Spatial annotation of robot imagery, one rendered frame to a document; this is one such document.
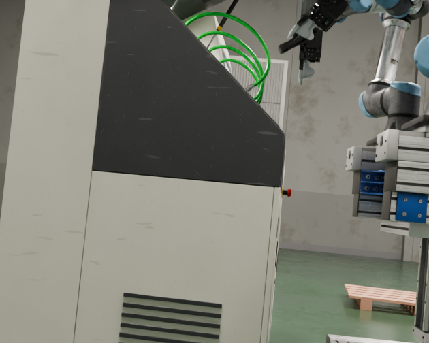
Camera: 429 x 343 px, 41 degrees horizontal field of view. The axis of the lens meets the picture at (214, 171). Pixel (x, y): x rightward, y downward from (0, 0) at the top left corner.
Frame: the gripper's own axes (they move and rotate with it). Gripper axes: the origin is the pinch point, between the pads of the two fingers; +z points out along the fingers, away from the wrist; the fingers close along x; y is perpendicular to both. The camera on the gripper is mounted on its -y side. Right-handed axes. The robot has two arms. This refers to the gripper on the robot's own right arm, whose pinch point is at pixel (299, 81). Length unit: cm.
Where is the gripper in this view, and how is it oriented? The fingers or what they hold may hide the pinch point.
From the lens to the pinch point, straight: 224.9
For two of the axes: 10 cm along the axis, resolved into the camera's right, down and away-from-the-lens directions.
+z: -1.0, 9.9, -0.5
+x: 1.2, 0.6, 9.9
